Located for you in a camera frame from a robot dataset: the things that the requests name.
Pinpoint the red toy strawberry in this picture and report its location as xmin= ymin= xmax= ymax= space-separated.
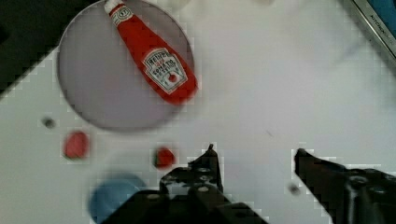
xmin=63 ymin=131 xmax=90 ymax=160
xmin=153 ymin=147 xmax=176 ymax=169

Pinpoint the red plush ketchup bottle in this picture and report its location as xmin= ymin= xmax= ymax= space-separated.
xmin=104 ymin=0 xmax=198 ymax=105

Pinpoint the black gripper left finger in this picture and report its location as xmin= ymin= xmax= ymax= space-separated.
xmin=103 ymin=147 xmax=268 ymax=224

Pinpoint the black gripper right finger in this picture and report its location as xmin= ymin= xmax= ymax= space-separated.
xmin=294 ymin=148 xmax=396 ymax=224

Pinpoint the blue bowl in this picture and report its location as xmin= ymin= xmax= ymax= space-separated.
xmin=88 ymin=173 xmax=147 ymax=224

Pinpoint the grey round plate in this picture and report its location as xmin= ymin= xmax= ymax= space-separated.
xmin=57 ymin=0 xmax=184 ymax=133

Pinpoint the silver toaster oven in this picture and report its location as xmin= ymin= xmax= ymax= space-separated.
xmin=339 ymin=0 xmax=396 ymax=73

